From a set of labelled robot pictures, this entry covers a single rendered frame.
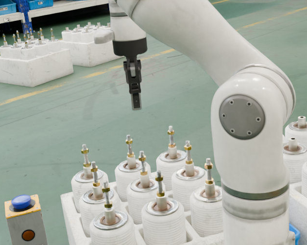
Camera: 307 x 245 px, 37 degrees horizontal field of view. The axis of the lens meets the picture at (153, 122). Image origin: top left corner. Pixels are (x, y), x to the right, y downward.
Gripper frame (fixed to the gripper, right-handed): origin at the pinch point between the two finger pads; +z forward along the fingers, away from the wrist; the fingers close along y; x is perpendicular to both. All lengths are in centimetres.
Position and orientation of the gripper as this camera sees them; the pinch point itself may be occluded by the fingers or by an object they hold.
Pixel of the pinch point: (136, 99)
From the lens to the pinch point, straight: 106.1
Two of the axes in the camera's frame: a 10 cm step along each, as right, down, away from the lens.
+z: 0.9, 9.3, 3.4
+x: -9.9, 1.1, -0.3
